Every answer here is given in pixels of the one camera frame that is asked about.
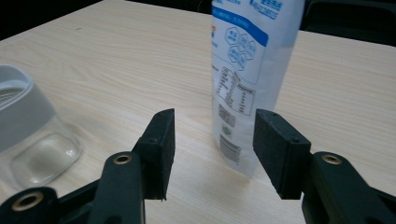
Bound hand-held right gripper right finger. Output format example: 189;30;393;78
252;108;313;201

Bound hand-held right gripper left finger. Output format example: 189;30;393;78
132;108;177;201

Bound black folding chair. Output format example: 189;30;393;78
300;0;396;48

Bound white and blue milk pouch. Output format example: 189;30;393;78
210;0;306;180

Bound clear jug with grey lid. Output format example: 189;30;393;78
0;63;83;190

